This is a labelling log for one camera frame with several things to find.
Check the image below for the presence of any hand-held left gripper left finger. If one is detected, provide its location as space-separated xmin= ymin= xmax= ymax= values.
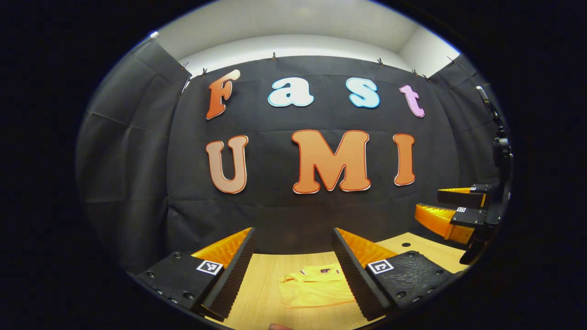
xmin=133 ymin=227 xmax=256 ymax=322

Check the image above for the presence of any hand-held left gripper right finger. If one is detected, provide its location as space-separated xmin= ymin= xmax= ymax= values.
xmin=331 ymin=227 xmax=459 ymax=322

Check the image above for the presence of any orange T-shirt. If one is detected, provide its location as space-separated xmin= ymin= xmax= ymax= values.
xmin=278 ymin=263 xmax=357 ymax=309

